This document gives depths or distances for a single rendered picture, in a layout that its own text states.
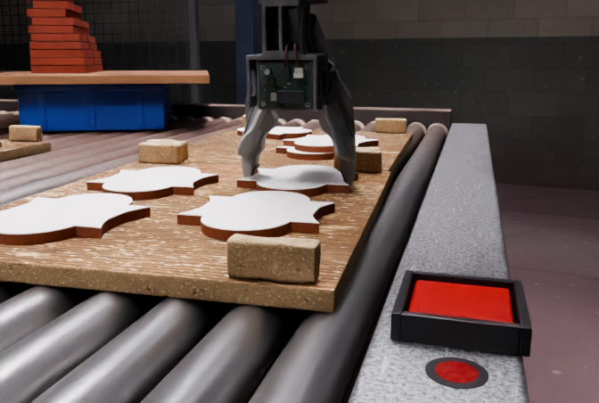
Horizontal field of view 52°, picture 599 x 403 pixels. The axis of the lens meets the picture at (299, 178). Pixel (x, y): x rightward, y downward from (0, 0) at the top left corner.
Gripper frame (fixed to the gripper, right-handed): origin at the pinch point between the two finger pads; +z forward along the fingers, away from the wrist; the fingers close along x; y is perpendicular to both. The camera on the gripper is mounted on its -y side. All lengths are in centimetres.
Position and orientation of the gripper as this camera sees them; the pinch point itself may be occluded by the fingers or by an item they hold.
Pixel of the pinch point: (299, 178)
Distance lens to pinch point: 68.3
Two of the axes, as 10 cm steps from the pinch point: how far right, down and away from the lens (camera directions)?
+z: 0.1, 9.7, 2.3
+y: -2.3, 2.3, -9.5
